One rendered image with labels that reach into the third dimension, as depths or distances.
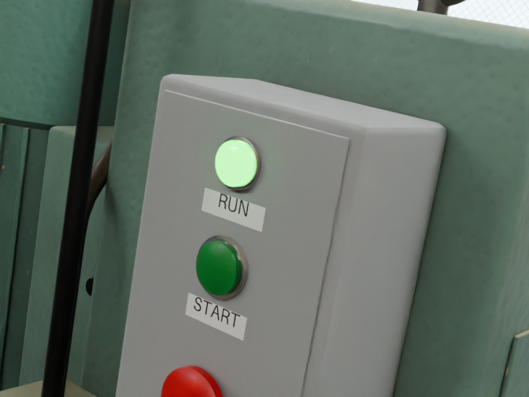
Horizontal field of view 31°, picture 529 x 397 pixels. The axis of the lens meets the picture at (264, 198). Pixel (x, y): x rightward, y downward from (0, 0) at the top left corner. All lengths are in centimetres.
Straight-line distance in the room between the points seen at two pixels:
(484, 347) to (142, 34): 22
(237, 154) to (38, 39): 29
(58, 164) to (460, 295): 29
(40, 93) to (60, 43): 3
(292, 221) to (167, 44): 15
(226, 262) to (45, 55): 29
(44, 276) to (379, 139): 32
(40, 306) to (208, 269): 27
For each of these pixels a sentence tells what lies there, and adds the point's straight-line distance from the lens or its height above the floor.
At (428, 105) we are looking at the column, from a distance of 37.
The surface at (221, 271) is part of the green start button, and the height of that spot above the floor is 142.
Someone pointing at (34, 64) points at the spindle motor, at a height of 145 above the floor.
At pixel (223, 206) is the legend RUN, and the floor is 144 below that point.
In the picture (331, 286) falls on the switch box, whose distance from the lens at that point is 33.
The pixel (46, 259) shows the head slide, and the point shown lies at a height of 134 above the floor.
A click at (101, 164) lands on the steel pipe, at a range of 49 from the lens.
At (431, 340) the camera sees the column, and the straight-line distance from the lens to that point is 38.
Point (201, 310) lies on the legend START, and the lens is 37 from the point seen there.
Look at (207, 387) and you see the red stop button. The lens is 36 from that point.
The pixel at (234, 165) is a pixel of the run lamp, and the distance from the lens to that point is 34.
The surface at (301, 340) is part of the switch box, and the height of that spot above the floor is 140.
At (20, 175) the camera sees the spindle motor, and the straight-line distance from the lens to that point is 62.
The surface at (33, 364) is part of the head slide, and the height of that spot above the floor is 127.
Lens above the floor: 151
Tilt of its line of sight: 12 degrees down
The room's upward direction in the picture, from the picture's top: 10 degrees clockwise
